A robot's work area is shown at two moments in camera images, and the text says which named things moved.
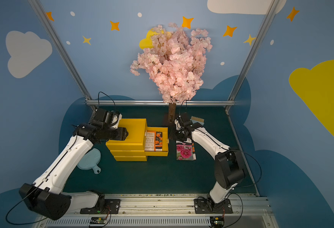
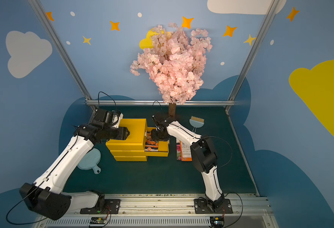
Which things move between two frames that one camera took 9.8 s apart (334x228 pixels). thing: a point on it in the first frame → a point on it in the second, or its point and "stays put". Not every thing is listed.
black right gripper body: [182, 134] → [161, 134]
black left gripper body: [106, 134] stays put
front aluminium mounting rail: [171, 211] stays put
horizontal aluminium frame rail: [159, 102] stays put
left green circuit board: [97, 220] stays put
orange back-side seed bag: [150, 140] → [185, 152]
